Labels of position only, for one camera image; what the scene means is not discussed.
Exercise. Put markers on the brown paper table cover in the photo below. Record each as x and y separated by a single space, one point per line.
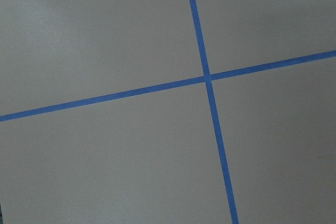
152 111

